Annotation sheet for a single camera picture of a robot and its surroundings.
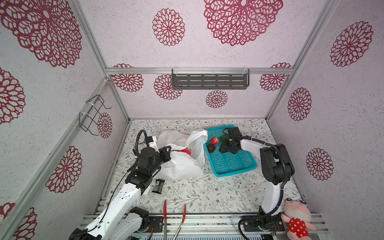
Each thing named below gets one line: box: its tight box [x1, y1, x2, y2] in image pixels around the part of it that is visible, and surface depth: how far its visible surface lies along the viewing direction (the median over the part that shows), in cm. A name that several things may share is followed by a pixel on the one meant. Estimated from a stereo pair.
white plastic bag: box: [154, 129, 208, 181], surface depth 81 cm
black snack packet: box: [151, 179, 165, 194], surface depth 87 cm
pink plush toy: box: [281, 198, 316, 240], surface depth 72 cm
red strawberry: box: [210, 137, 219, 145], surface depth 105 cm
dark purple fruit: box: [207, 143, 216, 153], surface depth 100 cm
